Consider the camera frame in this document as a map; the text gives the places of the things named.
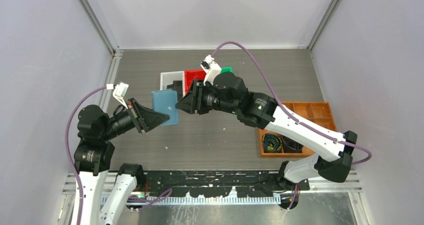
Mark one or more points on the blue leather card holder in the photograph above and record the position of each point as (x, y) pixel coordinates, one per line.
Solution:
(164, 101)

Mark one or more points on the black cards in white bin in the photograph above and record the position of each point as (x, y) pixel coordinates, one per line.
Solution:
(177, 85)

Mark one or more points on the white plastic bin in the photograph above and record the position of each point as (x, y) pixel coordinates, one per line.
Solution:
(167, 78)

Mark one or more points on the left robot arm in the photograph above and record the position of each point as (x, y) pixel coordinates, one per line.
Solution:
(93, 155)

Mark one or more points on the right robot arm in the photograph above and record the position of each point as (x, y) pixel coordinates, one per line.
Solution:
(332, 158)

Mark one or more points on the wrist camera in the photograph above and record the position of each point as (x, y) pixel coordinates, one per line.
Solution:
(211, 69)
(118, 92)

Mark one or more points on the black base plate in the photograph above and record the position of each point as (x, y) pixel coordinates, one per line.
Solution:
(208, 183)

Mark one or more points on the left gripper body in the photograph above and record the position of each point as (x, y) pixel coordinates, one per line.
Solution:
(125, 120)

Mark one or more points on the green plastic bin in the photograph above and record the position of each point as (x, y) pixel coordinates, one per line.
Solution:
(226, 70)

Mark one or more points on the rolled belt bottom left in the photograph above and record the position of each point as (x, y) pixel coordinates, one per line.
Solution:
(272, 143)

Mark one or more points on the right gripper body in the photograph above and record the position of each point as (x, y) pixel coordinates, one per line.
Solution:
(209, 99)

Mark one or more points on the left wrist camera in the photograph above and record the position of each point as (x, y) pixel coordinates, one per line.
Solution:
(118, 92)

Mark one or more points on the orange compartment tray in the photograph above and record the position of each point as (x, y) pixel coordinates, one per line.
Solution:
(316, 112)

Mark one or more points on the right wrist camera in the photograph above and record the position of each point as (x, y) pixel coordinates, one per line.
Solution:
(211, 69)

